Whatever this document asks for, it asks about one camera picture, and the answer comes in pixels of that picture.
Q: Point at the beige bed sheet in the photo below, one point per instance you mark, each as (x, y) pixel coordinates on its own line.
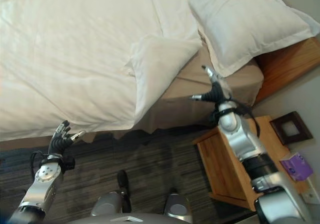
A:
(220, 89)

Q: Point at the wooden nightstand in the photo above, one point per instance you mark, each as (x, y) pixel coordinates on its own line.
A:
(225, 164)

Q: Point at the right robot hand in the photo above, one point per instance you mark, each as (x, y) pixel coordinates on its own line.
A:
(217, 90)

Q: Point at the white pillow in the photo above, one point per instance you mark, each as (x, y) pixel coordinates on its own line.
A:
(247, 26)

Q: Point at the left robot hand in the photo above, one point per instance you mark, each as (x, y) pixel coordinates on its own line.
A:
(58, 142)

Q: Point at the purple tissue box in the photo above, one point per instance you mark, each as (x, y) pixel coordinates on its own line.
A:
(297, 166)

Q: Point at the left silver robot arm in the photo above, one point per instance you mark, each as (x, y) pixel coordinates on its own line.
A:
(37, 179)

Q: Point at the white duvet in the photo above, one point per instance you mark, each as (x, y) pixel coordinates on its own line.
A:
(87, 56)

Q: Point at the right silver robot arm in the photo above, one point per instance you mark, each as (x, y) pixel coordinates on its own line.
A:
(260, 169)

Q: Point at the silver robot legs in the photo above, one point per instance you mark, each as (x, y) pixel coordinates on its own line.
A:
(140, 204)

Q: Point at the wooden headboard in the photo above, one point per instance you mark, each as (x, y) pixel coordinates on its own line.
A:
(287, 69)

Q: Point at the dark picture frame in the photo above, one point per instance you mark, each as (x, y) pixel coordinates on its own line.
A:
(291, 127)

